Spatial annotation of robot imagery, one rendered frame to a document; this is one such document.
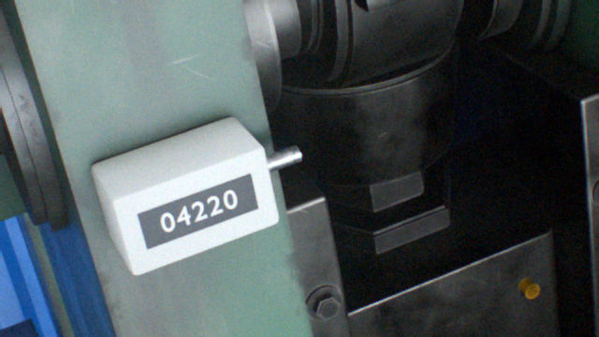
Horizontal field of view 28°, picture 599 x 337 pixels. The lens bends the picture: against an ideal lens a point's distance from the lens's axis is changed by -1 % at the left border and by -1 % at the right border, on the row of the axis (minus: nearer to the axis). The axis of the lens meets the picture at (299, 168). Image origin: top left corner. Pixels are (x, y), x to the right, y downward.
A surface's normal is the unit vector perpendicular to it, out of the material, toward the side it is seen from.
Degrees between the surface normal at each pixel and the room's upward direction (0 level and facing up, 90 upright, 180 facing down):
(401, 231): 90
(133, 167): 0
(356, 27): 107
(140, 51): 90
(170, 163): 0
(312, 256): 90
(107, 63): 90
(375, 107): 100
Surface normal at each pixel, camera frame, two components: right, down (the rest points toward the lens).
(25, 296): 0.96, -0.03
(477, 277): 0.39, 0.39
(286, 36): 0.42, 0.62
